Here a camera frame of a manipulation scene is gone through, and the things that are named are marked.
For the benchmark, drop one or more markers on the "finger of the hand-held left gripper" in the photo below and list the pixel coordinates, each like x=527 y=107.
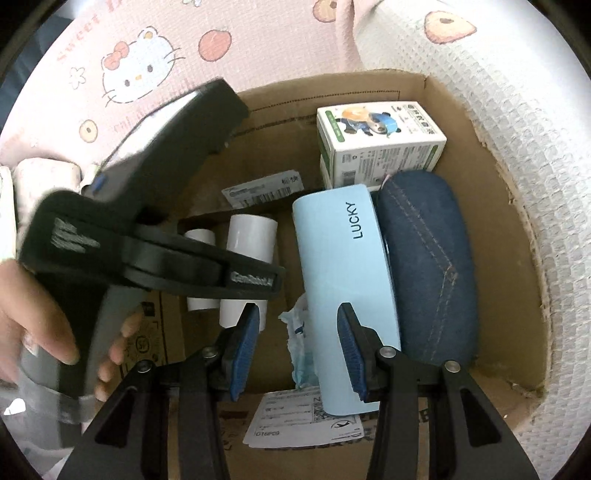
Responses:
x=207 y=272
x=203 y=222

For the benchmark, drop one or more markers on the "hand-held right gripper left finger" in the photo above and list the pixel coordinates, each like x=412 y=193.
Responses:
x=244 y=355

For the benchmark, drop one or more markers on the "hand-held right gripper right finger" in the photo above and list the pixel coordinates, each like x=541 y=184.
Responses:
x=351 y=355

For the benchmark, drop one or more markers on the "white paper roll tube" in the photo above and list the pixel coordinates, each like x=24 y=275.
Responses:
x=201 y=240
x=249 y=240

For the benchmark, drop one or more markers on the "brown cardboard box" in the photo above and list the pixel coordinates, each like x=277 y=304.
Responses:
x=485 y=230

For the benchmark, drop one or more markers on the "person's left hand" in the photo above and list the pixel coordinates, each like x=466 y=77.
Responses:
x=27 y=314

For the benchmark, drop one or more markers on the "blue white tissue packet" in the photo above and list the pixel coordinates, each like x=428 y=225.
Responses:
x=300 y=360

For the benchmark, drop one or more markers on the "pink cartoon printed blanket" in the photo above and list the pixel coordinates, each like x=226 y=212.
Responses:
x=184 y=60

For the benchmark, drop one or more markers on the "light blue case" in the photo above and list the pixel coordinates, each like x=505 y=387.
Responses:
x=341 y=258

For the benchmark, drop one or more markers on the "blue denim case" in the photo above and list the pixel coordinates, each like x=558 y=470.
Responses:
x=429 y=258

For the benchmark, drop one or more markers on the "white green small carton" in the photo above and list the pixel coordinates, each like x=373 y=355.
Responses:
x=383 y=157
x=325 y=175

